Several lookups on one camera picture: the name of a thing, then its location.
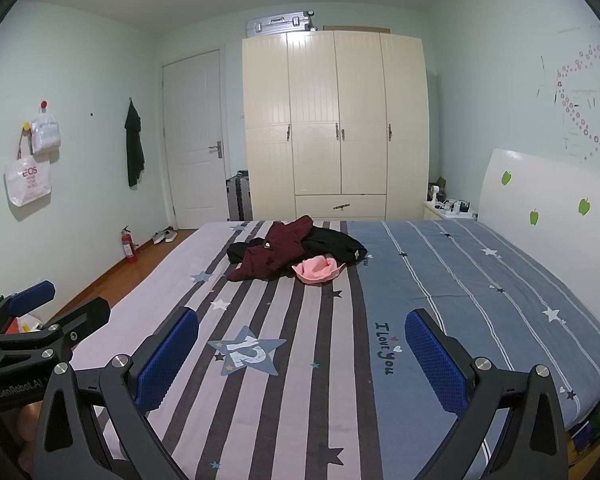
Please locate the small white fan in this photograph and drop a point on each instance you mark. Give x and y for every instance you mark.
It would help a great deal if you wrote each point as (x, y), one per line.
(435, 192)

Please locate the clear plastic bag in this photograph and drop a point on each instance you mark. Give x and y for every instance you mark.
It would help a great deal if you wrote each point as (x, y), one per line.
(46, 132)

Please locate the red fire extinguisher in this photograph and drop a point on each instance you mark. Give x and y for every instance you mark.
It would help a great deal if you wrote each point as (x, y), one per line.
(129, 247)

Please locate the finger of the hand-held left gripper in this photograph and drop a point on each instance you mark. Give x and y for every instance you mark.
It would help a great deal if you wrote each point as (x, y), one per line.
(30, 296)
(87, 316)

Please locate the white shoe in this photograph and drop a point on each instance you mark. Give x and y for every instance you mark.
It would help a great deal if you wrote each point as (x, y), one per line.
(158, 236)
(170, 233)

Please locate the orange plastic item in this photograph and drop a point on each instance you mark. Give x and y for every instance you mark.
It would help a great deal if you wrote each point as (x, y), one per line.
(20, 327)

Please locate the white nightstand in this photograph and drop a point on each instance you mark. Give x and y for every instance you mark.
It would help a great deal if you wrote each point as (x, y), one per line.
(440, 212)

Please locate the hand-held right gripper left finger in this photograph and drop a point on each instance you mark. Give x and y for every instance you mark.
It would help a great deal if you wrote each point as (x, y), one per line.
(165, 362)

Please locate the black hanging jacket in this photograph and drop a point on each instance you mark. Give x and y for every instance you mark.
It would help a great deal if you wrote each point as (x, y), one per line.
(134, 145)

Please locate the bed with striped sheet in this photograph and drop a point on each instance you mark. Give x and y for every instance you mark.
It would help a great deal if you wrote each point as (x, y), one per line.
(305, 360)

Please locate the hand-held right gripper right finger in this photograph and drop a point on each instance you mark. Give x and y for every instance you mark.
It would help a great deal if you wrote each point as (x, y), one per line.
(436, 362)

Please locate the person's left hand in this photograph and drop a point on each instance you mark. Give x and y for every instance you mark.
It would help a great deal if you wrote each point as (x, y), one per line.
(25, 425)

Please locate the pink garment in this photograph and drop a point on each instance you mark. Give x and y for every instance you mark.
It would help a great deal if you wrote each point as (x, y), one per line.
(315, 269)

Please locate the black garment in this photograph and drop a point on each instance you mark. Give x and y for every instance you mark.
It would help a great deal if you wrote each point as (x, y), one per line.
(332, 242)

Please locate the white tote bag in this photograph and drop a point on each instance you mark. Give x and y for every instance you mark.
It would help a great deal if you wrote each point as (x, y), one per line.
(27, 180)

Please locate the cream wardrobe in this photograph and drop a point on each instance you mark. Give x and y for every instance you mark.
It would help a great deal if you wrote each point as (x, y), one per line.
(335, 120)

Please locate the brown flat board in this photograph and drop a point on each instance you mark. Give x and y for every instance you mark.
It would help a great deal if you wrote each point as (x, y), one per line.
(355, 29)

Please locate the silver suitcase with black corners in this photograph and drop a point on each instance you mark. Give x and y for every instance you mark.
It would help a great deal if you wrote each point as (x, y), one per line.
(280, 24)

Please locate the pink circle wall stickers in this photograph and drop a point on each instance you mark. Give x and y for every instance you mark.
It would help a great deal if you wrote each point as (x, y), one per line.
(587, 100)

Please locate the maroon shirt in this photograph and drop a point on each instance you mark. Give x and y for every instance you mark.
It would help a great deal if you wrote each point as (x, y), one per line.
(265, 255)

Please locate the white headboard with green stickers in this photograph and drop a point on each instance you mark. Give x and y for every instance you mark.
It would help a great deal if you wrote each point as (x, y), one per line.
(545, 185)

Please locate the white door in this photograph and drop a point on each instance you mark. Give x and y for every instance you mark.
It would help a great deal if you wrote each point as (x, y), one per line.
(192, 140)

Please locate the ribbed grey suitcase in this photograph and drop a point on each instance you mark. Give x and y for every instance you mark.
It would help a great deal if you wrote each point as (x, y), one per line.
(239, 197)

